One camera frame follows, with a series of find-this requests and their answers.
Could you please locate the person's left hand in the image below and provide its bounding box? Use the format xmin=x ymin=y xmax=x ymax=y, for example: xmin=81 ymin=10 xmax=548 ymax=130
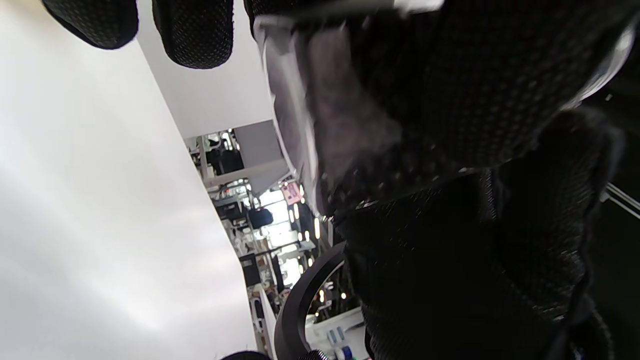
xmin=42 ymin=0 xmax=640 ymax=360

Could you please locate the clear plastic coffee jar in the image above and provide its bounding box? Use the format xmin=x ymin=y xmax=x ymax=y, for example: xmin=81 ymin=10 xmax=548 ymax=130
xmin=252 ymin=15 xmax=403 ymax=216

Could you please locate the pink hanging sign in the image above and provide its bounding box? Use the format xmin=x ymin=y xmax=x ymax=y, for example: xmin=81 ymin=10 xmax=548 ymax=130
xmin=281 ymin=182 xmax=301 ymax=206

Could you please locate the grey leaning panel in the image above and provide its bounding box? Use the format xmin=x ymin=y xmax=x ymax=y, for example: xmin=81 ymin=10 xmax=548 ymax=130
xmin=234 ymin=120 xmax=292 ymax=196

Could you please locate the white backdrop board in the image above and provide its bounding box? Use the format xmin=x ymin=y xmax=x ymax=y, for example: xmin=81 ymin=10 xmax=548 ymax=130
xmin=135 ymin=0 xmax=281 ymax=140

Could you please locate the grey tracking controller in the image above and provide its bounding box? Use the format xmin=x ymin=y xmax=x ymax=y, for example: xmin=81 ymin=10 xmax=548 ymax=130
xmin=274 ymin=242 xmax=351 ymax=360

